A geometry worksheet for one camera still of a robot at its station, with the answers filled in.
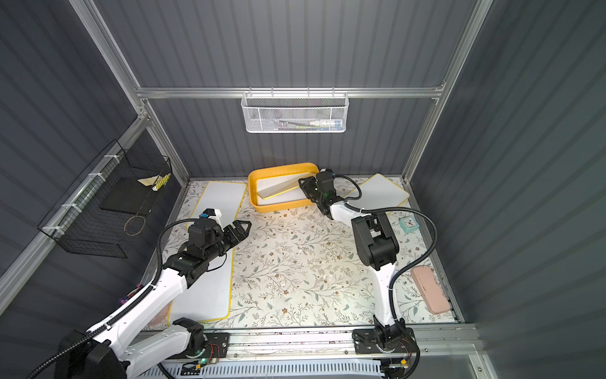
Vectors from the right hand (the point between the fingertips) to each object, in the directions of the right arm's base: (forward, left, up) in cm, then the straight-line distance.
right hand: (300, 179), depth 98 cm
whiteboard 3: (-2, +2, -7) cm, 8 cm away
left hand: (-26, +17, +2) cm, 32 cm away
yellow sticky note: (-13, +52, +12) cm, 55 cm away
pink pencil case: (-40, -48, -16) cm, 64 cm away
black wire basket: (-26, +60, +12) cm, 67 cm away
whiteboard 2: (-42, +33, -18) cm, 56 cm away
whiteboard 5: (+5, -36, -14) cm, 39 cm away
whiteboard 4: (+10, +17, -16) cm, 25 cm away
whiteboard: (+6, +40, -18) cm, 44 cm away
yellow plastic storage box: (+17, +20, -12) cm, 29 cm away
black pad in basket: (-19, +56, +12) cm, 60 cm away
